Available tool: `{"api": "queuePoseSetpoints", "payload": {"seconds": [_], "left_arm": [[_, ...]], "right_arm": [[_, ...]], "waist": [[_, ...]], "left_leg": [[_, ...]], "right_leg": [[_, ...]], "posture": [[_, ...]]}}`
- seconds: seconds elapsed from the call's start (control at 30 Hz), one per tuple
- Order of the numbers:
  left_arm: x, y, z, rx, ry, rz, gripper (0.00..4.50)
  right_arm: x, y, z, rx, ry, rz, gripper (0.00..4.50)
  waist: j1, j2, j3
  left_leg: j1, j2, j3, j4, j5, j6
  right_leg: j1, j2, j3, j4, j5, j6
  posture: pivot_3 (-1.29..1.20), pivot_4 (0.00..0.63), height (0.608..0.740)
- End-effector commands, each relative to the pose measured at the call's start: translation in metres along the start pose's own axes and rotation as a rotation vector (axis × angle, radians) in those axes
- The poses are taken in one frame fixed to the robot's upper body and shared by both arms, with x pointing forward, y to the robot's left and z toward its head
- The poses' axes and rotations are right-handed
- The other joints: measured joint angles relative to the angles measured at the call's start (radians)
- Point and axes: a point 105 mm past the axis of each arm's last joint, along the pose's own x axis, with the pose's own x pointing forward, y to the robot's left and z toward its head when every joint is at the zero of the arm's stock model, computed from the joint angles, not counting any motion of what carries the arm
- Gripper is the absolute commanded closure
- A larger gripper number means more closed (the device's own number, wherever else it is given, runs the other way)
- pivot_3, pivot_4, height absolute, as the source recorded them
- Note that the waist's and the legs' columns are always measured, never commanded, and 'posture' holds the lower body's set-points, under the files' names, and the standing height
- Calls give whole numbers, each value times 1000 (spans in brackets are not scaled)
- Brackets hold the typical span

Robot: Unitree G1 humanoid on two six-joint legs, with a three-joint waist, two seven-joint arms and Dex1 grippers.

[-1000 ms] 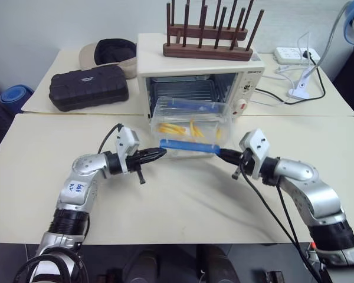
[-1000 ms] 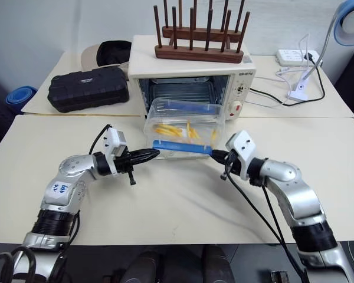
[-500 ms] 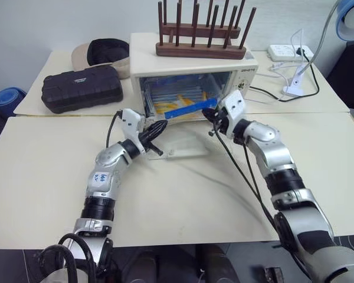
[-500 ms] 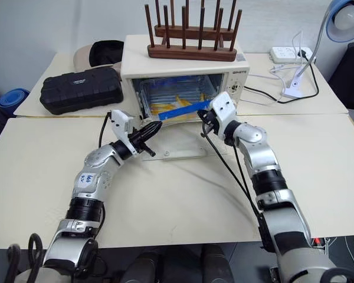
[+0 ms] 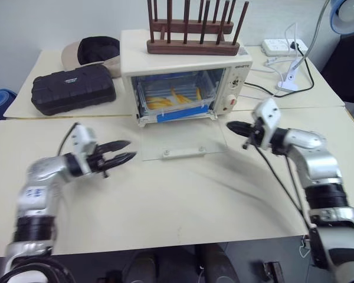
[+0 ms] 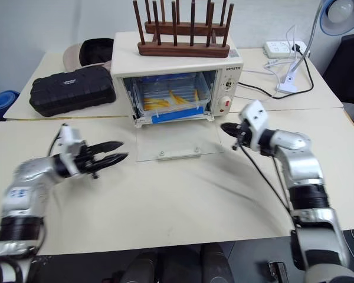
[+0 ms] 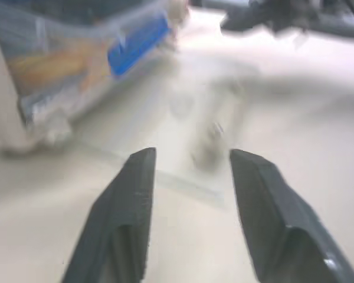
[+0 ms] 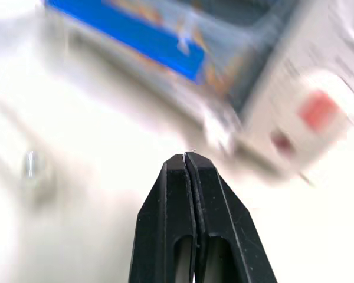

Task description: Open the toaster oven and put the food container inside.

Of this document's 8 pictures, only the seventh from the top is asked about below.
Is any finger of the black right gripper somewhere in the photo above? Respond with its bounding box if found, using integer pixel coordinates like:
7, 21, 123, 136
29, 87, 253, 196
220, 7, 259, 31

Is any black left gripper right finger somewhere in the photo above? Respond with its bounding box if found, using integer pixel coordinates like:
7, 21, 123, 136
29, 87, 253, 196
230, 148, 354, 283

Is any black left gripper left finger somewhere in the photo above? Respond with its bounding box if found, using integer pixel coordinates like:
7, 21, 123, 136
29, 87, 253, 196
61, 147, 157, 283

